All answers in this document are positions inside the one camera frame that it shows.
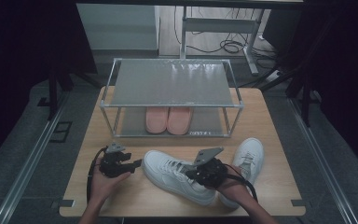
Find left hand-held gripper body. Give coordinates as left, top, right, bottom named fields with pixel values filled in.
left=99, top=143, right=129, bottom=178

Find grey cabinet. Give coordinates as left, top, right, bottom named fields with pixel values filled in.
left=76, top=3, right=160, bottom=50

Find aluminium floor rail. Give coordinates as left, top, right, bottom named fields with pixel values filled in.
left=0, top=92, right=71, bottom=224
left=287, top=97, right=358, bottom=224

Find black metal stand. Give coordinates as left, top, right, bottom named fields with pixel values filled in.
left=260, top=18, right=334, bottom=127
left=36, top=55, right=101, bottom=121

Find pink slipper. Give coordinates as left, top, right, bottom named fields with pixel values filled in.
left=145, top=106, right=170, bottom=134
left=167, top=106, right=194, bottom=136

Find metal frame grey shoe rack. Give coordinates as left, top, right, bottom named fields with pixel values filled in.
left=99, top=58, right=245, bottom=138

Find left hand-held gripper black cable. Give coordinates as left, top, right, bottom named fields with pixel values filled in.
left=86, top=147, right=108, bottom=203

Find white power strip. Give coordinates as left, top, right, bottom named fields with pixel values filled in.
left=265, top=70, right=285, bottom=83

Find right hand-held gripper black cable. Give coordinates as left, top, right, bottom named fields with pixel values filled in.
left=223, top=163, right=259, bottom=203

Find black floor cables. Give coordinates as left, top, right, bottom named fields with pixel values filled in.
left=173, top=6, right=278, bottom=61

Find person's right hand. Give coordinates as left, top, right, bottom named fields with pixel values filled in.
left=215, top=164, right=254, bottom=203

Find person's left hand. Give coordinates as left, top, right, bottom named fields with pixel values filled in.
left=88, top=166, right=132, bottom=203

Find white sneaker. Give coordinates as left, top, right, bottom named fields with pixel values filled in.
left=142, top=149, right=217, bottom=207
left=218, top=137, right=265, bottom=210

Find white desk frame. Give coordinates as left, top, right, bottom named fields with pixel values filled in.
left=180, top=6, right=260, bottom=77

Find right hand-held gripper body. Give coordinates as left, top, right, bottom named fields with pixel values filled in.
left=193, top=147, right=228, bottom=189

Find hand-held gripper black cable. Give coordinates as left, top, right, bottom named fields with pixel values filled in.
left=86, top=147, right=108, bottom=203
left=223, top=163, right=259, bottom=203

